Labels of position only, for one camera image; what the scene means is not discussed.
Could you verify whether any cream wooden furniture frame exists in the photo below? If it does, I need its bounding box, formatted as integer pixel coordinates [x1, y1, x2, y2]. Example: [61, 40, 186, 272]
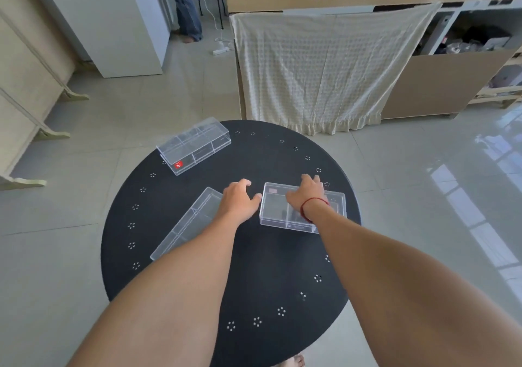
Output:
[0, 0, 90, 192]

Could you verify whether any person's left hand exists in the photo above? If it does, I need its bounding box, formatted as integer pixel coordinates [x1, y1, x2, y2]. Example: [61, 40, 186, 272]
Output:
[218, 179, 262, 221]

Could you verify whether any person's right forearm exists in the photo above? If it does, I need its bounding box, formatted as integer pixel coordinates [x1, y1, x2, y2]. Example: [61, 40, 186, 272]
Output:
[303, 200, 522, 367]

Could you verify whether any cream textured cloth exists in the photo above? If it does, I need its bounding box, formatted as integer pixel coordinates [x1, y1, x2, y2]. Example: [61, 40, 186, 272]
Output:
[229, 3, 442, 136]

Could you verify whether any white cabinet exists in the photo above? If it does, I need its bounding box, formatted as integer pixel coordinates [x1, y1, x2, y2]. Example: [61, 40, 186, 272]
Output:
[35, 0, 172, 79]

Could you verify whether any person's right hand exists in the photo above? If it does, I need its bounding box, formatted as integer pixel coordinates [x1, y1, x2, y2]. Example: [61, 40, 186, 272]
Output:
[285, 174, 328, 209]

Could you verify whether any white shelf unit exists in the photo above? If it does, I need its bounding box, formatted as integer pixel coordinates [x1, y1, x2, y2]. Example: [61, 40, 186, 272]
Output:
[415, 0, 522, 57]

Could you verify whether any red string bracelet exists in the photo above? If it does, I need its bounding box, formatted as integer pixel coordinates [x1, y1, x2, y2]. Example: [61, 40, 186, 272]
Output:
[300, 197, 330, 224]

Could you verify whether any brown cardboard panel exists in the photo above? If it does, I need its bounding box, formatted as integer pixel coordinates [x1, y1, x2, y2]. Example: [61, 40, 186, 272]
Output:
[380, 46, 522, 120]

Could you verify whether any clear plastic compartment box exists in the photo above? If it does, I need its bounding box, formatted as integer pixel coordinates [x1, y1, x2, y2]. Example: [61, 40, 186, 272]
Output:
[150, 187, 224, 262]
[259, 182, 347, 234]

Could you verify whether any person's left forearm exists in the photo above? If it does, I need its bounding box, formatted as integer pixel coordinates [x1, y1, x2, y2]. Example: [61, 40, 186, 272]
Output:
[67, 209, 246, 367]

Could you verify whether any clear plastic box red label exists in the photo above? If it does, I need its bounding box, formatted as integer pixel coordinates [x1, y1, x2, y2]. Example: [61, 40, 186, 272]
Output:
[156, 117, 232, 176]

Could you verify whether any light wooden rack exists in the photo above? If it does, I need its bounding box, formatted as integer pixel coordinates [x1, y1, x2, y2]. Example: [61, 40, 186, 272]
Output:
[466, 53, 522, 110]

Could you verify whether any white cable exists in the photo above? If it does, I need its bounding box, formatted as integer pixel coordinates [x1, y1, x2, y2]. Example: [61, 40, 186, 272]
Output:
[199, 0, 224, 44]

